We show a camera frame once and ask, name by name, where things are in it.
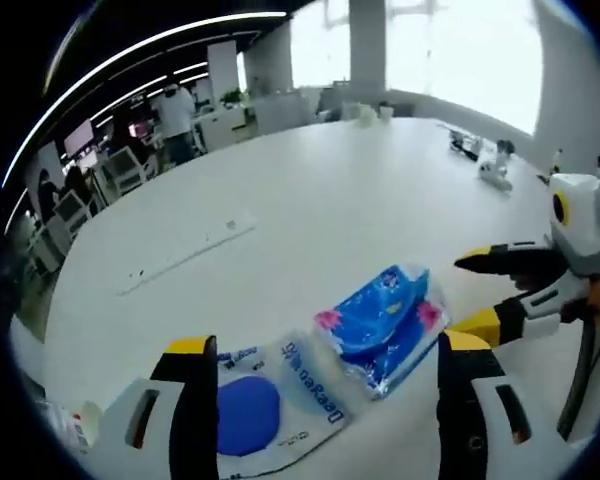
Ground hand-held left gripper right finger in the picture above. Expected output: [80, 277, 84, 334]
[435, 329, 581, 480]

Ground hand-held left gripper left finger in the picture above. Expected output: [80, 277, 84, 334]
[92, 335, 220, 480]

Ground blue tissue pack item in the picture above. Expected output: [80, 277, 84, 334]
[313, 264, 452, 401]

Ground white power strip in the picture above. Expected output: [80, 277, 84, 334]
[477, 149, 515, 194]

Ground small white black device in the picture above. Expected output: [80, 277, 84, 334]
[449, 132, 484, 162]

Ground small pale boxes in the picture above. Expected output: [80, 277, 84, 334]
[352, 102, 396, 129]

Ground white round table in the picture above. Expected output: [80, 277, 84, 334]
[9, 117, 600, 480]

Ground white office chair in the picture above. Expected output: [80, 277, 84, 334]
[102, 147, 151, 194]
[54, 192, 94, 236]

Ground white low cabinet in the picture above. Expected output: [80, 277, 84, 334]
[199, 112, 259, 149]

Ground green potted plant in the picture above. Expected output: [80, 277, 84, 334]
[219, 87, 254, 106]

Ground ceiling light strip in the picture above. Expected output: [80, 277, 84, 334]
[2, 9, 294, 189]

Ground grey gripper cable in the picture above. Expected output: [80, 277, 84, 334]
[557, 319, 600, 444]

